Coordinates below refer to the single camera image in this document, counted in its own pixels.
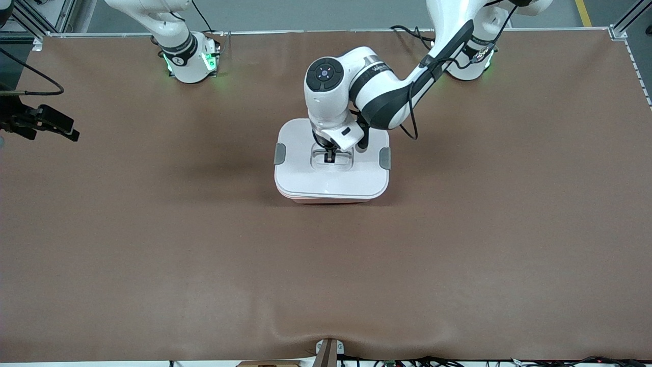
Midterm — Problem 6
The white lid with grey latches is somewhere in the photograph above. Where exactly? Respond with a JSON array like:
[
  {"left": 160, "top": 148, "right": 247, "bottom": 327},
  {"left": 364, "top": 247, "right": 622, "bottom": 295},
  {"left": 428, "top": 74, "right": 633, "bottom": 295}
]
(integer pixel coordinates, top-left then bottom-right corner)
[{"left": 274, "top": 118, "right": 392, "bottom": 200}]

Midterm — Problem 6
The pale pink plastic box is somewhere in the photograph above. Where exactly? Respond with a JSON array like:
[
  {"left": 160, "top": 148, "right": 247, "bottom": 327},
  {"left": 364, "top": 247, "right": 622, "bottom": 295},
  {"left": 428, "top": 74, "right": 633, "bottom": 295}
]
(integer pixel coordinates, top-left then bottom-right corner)
[{"left": 278, "top": 191, "right": 388, "bottom": 204}]

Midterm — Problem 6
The brown table mat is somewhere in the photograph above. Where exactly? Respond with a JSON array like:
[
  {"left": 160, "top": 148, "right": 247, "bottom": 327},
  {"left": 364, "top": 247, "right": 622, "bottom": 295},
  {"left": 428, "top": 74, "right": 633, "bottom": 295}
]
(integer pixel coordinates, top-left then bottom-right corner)
[{"left": 0, "top": 30, "right": 652, "bottom": 363}]

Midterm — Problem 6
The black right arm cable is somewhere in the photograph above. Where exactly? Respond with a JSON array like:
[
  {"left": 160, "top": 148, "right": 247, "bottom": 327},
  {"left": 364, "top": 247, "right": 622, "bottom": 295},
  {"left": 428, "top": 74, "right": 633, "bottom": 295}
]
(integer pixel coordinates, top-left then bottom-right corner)
[{"left": 0, "top": 48, "right": 65, "bottom": 97}]

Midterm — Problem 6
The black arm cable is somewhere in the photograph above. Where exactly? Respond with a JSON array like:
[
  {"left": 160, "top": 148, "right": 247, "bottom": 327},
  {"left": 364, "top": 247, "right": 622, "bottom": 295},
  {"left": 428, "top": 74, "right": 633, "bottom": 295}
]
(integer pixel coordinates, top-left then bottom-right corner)
[
  {"left": 0, "top": 48, "right": 65, "bottom": 97},
  {"left": 400, "top": 0, "right": 515, "bottom": 141}
]

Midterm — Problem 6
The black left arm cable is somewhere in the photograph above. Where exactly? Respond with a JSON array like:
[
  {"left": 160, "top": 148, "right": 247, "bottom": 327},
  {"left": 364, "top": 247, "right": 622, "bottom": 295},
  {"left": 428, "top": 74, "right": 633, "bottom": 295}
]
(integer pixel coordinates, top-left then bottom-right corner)
[{"left": 400, "top": 0, "right": 515, "bottom": 141}]

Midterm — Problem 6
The aluminium frame with diagonal struts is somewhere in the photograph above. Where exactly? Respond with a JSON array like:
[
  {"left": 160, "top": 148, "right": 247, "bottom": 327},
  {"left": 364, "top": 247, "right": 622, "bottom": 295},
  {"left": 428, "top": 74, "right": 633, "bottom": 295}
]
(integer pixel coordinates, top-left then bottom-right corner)
[{"left": 0, "top": 0, "right": 77, "bottom": 35}]

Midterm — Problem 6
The black left base cable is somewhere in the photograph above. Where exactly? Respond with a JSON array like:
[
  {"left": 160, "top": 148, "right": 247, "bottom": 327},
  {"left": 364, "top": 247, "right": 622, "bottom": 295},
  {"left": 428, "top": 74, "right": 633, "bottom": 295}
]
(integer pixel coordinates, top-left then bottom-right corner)
[{"left": 390, "top": 24, "right": 438, "bottom": 51}]

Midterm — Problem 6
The black base cable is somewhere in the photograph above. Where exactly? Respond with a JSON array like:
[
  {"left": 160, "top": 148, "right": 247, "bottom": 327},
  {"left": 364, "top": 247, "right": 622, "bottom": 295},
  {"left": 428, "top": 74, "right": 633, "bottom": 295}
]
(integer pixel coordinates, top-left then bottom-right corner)
[
  {"left": 191, "top": 0, "right": 214, "bottom": 34},
  {"left": 390, "top": 24, "right": 438, "bottom": 51}
]

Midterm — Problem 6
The black right base cable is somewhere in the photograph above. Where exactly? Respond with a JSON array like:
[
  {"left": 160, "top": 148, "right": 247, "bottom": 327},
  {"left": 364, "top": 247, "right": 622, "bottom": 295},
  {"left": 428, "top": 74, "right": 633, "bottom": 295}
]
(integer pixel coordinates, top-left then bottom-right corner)
[{"left": 191, "top": 0, "right": 214, "bottom": 34}]

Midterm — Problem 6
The aluminium corner frame post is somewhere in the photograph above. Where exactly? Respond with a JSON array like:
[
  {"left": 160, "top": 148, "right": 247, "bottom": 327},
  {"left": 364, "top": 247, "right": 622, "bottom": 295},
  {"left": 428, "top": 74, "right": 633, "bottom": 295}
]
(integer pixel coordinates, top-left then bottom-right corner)
[{"left": 610, "top": 0, "right": 652, "bottom": 40}]

